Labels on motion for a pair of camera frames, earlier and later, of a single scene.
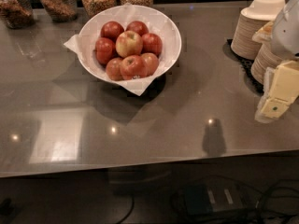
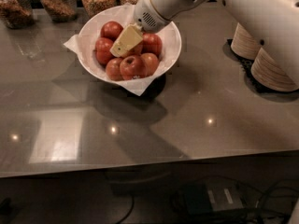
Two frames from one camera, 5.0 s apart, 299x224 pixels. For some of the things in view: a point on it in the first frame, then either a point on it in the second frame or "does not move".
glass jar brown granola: x=60 y=2 does not move
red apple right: x=151 y=43 does not move
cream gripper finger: x=280 y=90 → x=145 y=17
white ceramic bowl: x=128 y=43 does not move
